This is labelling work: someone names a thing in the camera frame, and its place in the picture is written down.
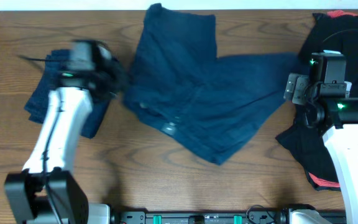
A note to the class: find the black and red garment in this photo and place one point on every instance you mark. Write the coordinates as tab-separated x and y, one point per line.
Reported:
333	31

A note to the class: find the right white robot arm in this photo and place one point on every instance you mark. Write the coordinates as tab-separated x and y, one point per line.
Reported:
350	161

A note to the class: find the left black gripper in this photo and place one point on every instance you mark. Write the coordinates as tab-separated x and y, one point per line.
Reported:
117	70

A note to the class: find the dark blue shorts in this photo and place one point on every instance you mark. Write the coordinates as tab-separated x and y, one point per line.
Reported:
211	105

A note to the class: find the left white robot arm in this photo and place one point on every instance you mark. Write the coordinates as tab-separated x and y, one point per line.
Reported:
45	191

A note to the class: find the folded dark blue garment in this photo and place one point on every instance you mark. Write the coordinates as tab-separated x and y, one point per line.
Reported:
38	102

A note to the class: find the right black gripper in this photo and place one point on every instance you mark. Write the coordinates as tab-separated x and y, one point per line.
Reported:
296	85

